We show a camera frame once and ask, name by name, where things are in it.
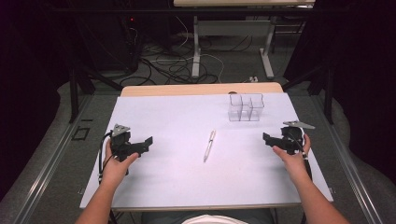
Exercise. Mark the white pen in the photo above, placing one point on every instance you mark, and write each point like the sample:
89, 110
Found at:
209, 146

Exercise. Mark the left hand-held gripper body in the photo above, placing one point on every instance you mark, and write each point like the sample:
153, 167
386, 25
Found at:
120, 144

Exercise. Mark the white power plug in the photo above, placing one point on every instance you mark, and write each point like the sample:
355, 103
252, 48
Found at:
253, 79

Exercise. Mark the wooden table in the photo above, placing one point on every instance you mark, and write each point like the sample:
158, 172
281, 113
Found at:
186, 89

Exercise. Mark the white table cover sheet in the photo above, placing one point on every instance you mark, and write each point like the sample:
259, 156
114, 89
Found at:
193, 180

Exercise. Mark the metal floor rail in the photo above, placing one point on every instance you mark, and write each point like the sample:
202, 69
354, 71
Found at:
46, 174
351, 174

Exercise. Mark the dark computer tower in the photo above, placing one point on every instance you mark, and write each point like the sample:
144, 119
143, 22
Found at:
124, 43

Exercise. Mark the black metal stand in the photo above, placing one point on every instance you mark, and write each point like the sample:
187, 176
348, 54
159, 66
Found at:
328, 93
74, 93

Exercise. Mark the person's left hand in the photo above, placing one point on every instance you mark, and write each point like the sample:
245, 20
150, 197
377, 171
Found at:
115, 169

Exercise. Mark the clear plastic pen holder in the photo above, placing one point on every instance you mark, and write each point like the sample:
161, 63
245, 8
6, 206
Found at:
246, 107

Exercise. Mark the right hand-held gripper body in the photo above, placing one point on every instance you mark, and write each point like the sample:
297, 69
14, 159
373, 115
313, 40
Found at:
292, 137

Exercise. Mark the desk with white legs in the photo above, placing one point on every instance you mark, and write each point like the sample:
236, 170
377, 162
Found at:
233, 28

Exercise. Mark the person's white shirt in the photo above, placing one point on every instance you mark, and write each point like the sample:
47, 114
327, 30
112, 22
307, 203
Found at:
214, 220

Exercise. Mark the person's right hand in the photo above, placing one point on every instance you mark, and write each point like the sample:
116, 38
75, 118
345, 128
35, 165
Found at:
295, 166

